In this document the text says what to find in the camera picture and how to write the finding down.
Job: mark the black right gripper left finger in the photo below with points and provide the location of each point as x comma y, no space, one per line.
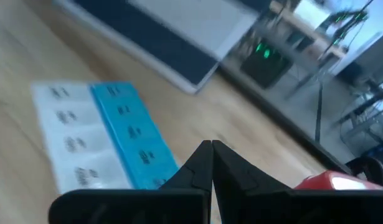
197,174

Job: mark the navy white striped fabric basket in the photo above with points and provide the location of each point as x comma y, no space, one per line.
154,40

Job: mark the red first aid kit case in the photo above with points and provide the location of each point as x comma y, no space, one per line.
334,182

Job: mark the blue white pill organizer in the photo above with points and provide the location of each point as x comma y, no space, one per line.
85,133

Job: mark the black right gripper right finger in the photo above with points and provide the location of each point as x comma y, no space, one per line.
238,186

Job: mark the black device green lights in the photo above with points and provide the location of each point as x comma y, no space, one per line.
266,65

